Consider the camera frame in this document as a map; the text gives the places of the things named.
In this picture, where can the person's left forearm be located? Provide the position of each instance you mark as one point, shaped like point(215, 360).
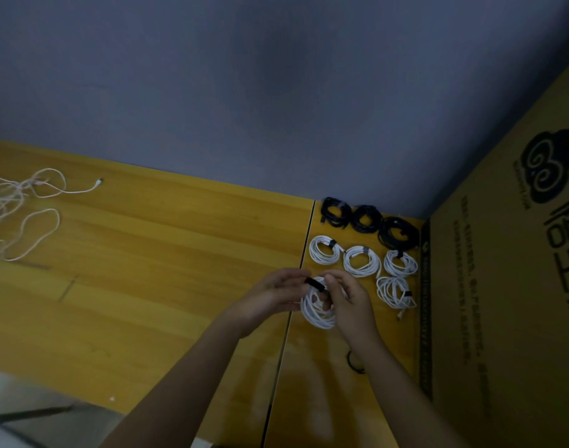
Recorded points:
point(182, 401)

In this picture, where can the person's right hand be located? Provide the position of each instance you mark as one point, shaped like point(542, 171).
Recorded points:
point(355, 317)

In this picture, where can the person's left hand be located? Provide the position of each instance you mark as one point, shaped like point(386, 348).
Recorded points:
point(266, 303)

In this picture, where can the group of black cable ties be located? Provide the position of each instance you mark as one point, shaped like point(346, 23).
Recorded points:
point(354, 365)

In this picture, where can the cardboard box with black print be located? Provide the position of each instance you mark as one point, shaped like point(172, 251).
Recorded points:
point(509, 275)

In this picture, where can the person's right forearm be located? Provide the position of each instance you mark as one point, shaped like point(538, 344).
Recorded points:
point(411, 406)

